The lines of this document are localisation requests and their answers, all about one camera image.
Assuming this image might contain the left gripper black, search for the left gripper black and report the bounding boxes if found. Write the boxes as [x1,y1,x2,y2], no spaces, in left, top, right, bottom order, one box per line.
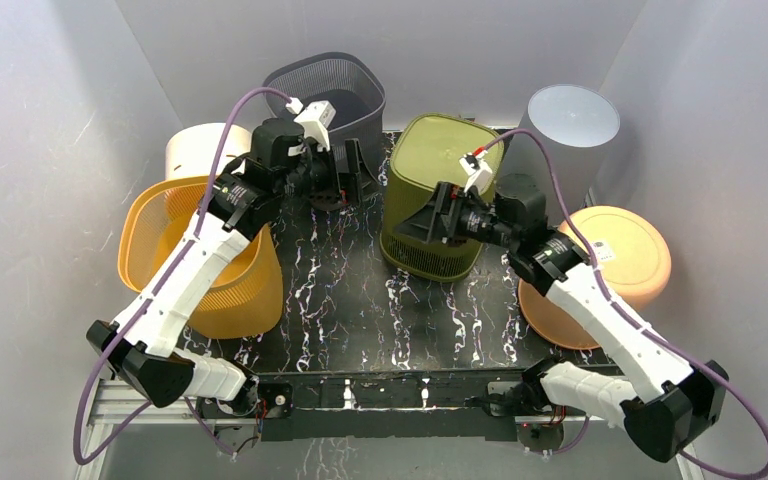
[277,141,380,206]

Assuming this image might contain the olive green mesh basket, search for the olive green mesh basket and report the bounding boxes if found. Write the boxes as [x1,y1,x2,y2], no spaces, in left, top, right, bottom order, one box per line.
[379,113,498,283]

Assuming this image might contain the grey mesh basket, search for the grey mesh basket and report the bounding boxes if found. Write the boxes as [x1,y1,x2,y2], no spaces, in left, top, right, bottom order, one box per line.
[262,52,386,174]

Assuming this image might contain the light grey round bucket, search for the light grey round bucket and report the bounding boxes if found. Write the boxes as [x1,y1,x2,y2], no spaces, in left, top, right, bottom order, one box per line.
[498,84,621,225]

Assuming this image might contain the yellow mesh basket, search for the yellow mesh basket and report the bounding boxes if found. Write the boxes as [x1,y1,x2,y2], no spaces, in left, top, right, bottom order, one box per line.
[118,176,284,339]

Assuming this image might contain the orange round plastic bucket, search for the orange round plastic bucket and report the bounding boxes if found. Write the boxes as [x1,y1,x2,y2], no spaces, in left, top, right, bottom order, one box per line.
[518,206,672,350]

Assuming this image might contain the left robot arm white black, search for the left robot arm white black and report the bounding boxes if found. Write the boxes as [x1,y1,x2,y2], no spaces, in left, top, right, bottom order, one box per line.
[86,118,378,416]

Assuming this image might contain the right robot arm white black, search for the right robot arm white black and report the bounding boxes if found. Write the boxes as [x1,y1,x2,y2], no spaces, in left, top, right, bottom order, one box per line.
[394,174,725,463]

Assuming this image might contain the cream bin with orange rim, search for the cream bin with orange rim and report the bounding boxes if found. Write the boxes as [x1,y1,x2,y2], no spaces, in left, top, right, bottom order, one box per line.
[165,123,251,180]

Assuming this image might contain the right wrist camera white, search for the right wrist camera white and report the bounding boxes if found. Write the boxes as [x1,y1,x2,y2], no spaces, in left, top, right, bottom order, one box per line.
[459,147,494,194]

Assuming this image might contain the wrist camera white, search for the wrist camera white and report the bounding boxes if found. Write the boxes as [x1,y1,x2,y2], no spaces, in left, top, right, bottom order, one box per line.
[459,147,494,194]
[285,97,336,152]

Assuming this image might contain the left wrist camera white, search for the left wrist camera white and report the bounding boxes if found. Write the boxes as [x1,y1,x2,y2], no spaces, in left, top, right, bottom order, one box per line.
[285,97,336,152]

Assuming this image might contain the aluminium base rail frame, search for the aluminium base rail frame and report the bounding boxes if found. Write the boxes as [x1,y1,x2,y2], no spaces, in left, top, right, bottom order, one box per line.
[75,380,707,480]

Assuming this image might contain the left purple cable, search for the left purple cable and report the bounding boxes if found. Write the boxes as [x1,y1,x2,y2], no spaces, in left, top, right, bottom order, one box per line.
[72,87,302,466]

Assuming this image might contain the purple cable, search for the purple cable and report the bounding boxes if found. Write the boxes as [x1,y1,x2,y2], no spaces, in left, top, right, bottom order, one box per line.
[476,128,768,480]
[72,87,302,466]

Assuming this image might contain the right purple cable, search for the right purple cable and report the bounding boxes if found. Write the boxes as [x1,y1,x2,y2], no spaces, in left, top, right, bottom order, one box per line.
[476,128,768,480]

